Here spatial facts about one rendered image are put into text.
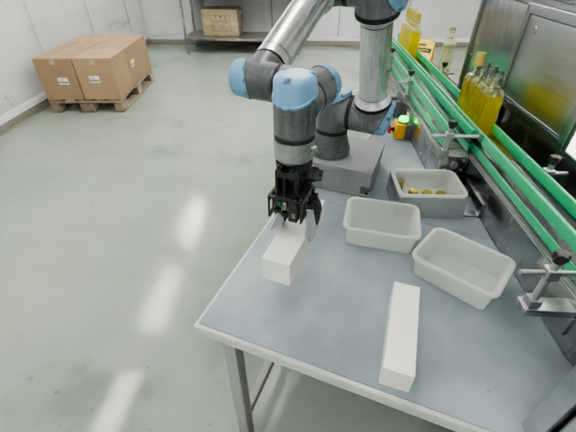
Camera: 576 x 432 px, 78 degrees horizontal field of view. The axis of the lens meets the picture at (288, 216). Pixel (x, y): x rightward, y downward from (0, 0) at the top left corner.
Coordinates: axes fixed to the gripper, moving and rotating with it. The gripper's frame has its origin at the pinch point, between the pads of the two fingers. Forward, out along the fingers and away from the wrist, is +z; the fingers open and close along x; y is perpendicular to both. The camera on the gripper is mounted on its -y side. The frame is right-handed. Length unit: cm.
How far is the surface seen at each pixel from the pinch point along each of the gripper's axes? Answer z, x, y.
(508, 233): 13, 51, -37
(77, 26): 34, -424, -317
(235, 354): 35.2, -11.5, 14.6
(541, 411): 13, 52, 15
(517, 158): 2, 52, -63
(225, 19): 48, -318, -511
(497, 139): 3, 47, -77
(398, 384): 18.9, 28.5, 16.2
